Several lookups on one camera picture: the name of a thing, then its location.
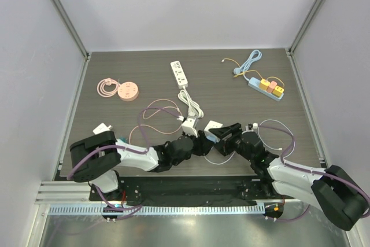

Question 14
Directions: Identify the white cube socket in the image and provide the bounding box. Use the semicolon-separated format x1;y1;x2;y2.
204;120;224;141

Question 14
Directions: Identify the thin pink charging cable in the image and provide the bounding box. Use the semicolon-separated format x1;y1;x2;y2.
128;98;188;144

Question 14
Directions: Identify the white power strip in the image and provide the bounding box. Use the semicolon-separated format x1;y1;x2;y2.
170;61;188;89

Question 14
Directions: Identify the white cube plug adapter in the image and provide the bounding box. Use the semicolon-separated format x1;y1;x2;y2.
93;123;112;135

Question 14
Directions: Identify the round pink power socket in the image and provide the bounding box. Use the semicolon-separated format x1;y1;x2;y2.
117;82;139;102

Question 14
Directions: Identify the light blue charger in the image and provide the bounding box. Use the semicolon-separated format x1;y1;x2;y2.
207;135;218;143

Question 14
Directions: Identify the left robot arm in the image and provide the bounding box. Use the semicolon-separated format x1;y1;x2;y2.
67;131;214;201

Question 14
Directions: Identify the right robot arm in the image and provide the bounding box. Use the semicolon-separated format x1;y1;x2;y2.
206;123;369;231

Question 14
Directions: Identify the yellow plug on strip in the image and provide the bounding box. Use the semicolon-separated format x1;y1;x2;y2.
259;79;270;91

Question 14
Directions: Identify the pink plug on strip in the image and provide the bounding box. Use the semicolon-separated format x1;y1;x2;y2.
266;81;277;93

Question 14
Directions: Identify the blue power strip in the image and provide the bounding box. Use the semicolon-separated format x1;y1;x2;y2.
248;78;284;101

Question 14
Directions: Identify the yellow usb charger on strip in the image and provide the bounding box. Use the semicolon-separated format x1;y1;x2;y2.
272;86;284;98

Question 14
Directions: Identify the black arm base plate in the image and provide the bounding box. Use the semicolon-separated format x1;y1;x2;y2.
103;175;282;207

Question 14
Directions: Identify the white power strip cord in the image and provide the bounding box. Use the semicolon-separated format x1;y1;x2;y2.
177;86;204;119

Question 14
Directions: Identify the yellow charging cable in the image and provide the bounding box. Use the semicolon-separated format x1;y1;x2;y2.
221;57;287;89

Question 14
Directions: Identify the light blue strip cord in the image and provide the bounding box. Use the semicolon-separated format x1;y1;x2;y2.
232;49;263;75

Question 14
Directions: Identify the slotted cable duct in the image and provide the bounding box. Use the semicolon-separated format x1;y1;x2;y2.
48;203;265;216

